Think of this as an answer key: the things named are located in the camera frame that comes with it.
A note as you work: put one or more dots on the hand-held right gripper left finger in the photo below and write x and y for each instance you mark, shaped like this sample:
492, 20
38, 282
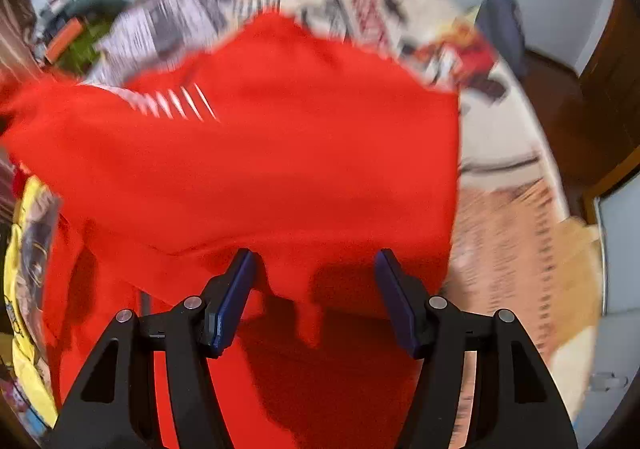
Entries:
232, 299

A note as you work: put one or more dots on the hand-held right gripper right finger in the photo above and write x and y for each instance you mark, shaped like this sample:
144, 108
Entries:
397, 304

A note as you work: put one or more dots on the red garment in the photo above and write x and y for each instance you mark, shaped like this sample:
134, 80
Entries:
300, 154

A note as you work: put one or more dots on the pile of clothes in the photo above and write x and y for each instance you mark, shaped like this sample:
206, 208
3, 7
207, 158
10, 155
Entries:
95, 4

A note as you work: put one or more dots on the newspaper print blanket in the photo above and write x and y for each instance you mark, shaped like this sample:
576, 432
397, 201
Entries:
500, 239

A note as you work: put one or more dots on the yellow printed cloth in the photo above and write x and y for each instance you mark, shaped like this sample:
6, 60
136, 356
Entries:
25, 364

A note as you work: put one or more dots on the white sliding wardrobe door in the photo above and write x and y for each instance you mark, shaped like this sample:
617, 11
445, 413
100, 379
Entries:
622, 254

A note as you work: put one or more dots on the green patterned cloth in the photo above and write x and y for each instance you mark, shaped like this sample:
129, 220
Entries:
87, 46

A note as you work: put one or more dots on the dark blue backpack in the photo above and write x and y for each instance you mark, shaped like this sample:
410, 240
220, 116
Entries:
500, 24

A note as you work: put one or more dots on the orange box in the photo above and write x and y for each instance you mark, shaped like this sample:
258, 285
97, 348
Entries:
64, 40

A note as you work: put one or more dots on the brown wooden door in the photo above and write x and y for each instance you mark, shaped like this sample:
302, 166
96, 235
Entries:
612, 64

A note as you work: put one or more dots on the striped brown curtain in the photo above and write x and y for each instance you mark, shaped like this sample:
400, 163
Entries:
15, 39

